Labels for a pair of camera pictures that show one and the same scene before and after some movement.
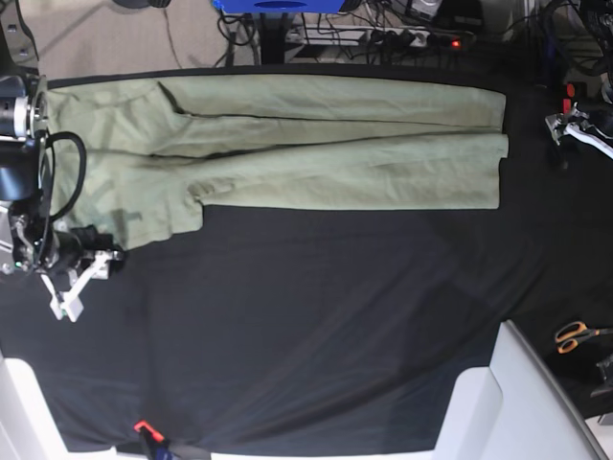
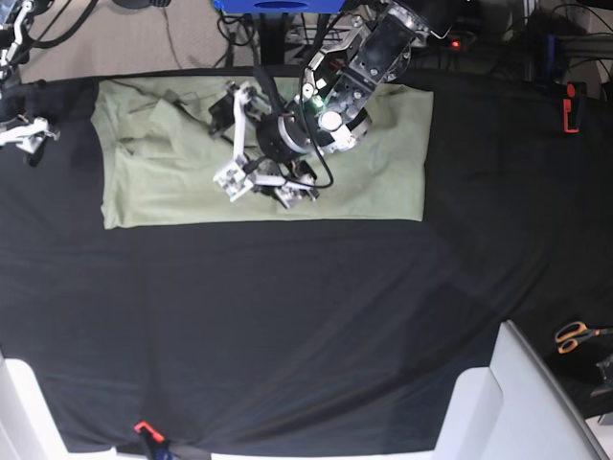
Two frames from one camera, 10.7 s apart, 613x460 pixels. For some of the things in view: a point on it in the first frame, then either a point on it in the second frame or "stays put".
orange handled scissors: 569,334 stays put
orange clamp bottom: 142,424 stays put
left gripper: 35,247 to 12,103
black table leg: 273,37 stays put
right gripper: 559,122 to 284,135
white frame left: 29,428 stays put
